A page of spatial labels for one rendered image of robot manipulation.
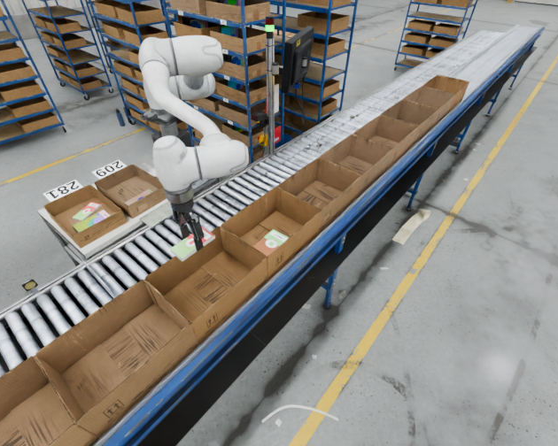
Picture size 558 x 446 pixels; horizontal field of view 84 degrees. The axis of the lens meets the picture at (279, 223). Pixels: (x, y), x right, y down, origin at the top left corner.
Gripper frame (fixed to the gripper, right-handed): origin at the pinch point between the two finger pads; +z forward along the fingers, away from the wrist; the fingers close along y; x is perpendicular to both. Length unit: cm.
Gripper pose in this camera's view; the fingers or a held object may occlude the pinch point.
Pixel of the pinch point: (191, 238)
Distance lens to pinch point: 123.3
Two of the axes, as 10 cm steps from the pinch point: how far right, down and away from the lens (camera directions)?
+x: -6.5, 5.2, -5.6
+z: -0.1, 7.3, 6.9
